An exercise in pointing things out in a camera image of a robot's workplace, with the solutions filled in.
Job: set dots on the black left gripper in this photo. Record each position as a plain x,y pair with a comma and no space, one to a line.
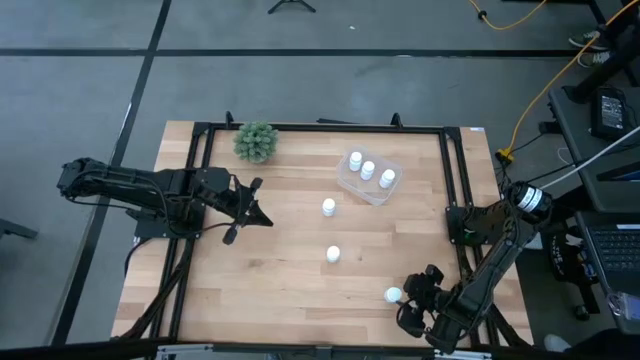
235,200

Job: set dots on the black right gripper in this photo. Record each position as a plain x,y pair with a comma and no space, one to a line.
435,302

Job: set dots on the white plastic pill bottle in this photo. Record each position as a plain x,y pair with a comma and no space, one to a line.
387,179
355,162
333,254
328,207
367,171
392,295

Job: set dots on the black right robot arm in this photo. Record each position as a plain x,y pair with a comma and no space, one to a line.
492,270

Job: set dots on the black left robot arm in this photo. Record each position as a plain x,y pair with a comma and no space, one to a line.
125,182

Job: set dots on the clear plastic basket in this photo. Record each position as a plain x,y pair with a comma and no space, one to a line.
370,196

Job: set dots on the green artificial plant in pot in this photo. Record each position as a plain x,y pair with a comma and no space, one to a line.
255,142

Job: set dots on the person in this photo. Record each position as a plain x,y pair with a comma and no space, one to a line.
587,39
555,344

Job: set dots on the black bag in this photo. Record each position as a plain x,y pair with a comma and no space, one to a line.
570,260

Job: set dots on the grey laptop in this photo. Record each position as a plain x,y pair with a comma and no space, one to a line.
615,250

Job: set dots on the clear plastic bag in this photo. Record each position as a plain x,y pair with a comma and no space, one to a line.
625,305

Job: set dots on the black tripod legs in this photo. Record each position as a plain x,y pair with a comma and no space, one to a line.
292,2

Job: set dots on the dark grey desk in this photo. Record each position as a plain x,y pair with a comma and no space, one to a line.
575,150

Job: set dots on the black stand foot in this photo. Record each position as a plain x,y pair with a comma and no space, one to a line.
15,229

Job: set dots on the black power adapter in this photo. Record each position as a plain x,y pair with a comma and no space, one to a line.
610,115

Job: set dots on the black desk leg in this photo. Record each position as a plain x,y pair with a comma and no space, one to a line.
600,75

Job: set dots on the black table frame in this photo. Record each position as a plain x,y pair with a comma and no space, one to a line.
325,129

